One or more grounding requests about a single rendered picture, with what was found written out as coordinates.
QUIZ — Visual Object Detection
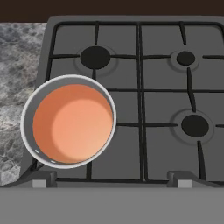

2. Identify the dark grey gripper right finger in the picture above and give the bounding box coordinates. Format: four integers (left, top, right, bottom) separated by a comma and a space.
166, 170, 224, 189

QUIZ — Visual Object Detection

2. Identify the grey gas hob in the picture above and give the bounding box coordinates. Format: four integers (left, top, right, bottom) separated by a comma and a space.
17, 15, 224, 189

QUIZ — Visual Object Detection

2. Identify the orange marinara sauce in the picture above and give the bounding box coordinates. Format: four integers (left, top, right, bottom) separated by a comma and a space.
32, 84, 114, 165

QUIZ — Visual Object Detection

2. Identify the grey saucepan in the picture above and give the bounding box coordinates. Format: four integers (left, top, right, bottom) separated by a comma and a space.
20, 74, 117, 170

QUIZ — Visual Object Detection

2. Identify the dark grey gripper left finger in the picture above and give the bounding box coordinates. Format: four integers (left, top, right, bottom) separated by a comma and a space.
1, 170, 58, 189

